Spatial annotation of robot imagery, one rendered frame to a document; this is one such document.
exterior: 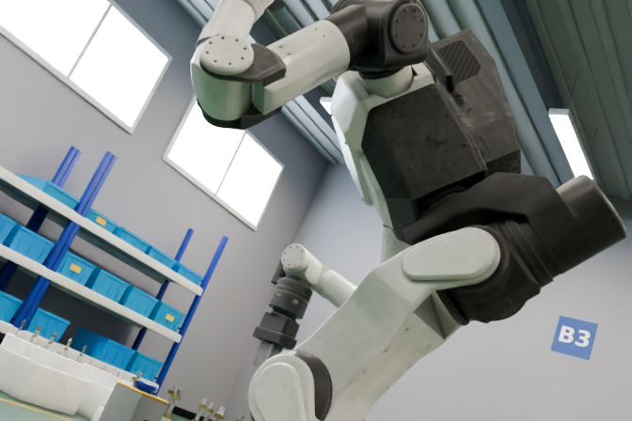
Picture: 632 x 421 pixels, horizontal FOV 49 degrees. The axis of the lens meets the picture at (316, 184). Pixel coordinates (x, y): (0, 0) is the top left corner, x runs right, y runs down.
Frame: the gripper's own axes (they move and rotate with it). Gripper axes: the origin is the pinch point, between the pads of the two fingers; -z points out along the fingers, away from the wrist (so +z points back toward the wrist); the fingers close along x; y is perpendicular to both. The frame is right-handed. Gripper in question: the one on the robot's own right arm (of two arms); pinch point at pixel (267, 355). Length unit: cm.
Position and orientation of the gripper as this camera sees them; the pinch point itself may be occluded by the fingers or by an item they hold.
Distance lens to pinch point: 165.2
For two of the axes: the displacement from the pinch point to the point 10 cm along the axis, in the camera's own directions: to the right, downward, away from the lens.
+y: -5.9, -4.9, -6.4
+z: 3.7, -8.7, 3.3
